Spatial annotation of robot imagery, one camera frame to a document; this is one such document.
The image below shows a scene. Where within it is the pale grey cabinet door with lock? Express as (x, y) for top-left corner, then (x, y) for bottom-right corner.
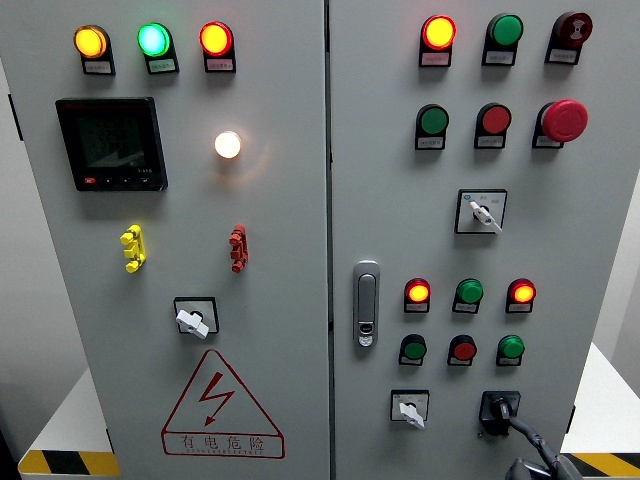
(328, 0), (640, 480)

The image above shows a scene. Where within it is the black knob turn switch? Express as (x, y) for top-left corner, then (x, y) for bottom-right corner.
(477, 390), (522, 439)

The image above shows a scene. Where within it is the silver door lock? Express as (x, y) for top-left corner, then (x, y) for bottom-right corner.
(352, 260), (381, 357)

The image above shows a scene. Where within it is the yellow round lamp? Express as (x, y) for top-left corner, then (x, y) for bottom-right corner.
(73, 25), (109, 59)

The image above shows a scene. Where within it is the large green domed button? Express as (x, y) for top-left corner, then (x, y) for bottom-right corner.
(487, 13), (525, 49)

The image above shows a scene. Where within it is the small green domed lamp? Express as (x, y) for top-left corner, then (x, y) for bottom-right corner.
(498, 334), (526, 359)
(455, 278), (485, 305)

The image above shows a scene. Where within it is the black yellow striped tape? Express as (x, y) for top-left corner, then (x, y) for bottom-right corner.
(570, 453), (640, 479)
(18, 450), (121, 477)

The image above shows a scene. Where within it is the large red-ringed orange lamp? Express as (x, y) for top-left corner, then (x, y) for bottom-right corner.
(421, 15), (458, 51)
(198, 21), (234, 57)

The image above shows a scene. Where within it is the black door hinge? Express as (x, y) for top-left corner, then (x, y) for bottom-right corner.
(8, 94), (24, 142)

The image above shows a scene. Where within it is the small red-ringed orange lamp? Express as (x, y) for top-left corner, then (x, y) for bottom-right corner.
(404, 278), (432, 304)
(507, 278), (538, 305)

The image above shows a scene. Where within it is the large flat red push button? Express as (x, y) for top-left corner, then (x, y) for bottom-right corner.
(477, 103), (513, 136)

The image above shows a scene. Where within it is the large white-handle turn switch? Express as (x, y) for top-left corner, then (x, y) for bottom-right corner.
(454, 188), (509, 235)

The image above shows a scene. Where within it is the pale grey cabinet door with display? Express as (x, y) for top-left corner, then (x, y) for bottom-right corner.
(0, 0), (332, 480)

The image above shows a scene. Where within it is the black display meter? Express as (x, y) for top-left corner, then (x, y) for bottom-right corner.
(55, 97), (169, 192)

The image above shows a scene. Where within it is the lit green round lamp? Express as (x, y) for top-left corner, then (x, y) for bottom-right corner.
(136, 22), (172, 57)

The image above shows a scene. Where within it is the small white-handle turn switch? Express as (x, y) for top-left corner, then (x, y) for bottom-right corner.
(390, 389), (430, 430)

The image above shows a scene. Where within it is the small flat red push button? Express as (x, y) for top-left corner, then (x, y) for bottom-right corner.
(449, 335), (478, 362)

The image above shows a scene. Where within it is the small yellow handle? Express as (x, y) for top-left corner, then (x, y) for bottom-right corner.
(119, 224), (148, 274)

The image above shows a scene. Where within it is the white round lamp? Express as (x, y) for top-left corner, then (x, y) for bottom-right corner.
(214, 130), (243, 160)

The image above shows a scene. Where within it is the small red handle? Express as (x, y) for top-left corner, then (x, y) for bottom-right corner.
(228, 224), (248, 274)

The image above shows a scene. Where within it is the white-handle switch on black plate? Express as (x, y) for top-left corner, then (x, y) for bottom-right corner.
(173, 296), (220, 341)

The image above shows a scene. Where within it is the small flat green push button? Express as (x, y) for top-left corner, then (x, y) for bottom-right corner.
(401, 334), (428, 361)

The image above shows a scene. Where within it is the large flat green push button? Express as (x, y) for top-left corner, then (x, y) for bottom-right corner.
(417, 104), (450, 137)

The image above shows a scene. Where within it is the dark red buzzer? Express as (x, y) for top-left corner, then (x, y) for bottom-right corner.
(554, 12), (594, 49)

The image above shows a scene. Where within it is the large red stop button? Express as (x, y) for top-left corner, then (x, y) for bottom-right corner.
(540, 99), (590, 144)

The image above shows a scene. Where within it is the red warning triangle sign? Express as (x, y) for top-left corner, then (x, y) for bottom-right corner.
(160, 348), (286, 460)

